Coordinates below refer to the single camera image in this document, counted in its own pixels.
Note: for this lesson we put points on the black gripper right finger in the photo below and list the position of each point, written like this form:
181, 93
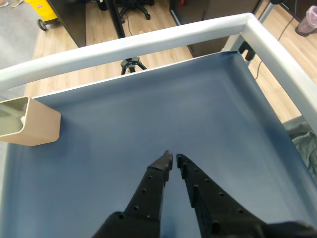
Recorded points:
215, 210

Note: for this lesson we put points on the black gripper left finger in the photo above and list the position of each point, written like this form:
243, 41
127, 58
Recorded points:
146, 196

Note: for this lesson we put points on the beige box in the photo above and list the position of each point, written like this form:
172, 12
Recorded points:
42, 126

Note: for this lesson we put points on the blue grey table mat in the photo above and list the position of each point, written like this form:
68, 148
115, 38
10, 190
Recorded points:
161, 111

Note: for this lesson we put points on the dark green cloth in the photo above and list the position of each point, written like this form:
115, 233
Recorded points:
305, 143

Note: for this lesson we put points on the black tripod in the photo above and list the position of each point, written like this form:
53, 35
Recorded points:
131, 65

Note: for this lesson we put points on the black clamp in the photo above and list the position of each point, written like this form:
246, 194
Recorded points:
247, 50

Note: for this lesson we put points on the black desk leg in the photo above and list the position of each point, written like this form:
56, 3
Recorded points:
117, 19

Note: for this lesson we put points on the black office chair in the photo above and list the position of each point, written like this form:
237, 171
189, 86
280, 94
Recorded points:
135, 7

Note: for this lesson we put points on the black divider panel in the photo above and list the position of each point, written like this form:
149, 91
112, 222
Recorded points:
71, 22

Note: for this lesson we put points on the black desk cabinet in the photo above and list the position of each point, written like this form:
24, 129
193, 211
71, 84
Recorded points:
213, 12

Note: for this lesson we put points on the bin with pink bag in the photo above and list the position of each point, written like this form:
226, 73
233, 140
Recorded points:
308, 22

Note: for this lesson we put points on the yellow mop bucket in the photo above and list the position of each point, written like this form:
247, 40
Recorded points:
42, 10

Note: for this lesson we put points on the person's shoe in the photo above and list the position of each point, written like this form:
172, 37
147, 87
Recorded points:
16, 3
3, 3

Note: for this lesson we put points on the silver metal table rail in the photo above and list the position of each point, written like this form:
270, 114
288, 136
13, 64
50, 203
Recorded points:
148, 37

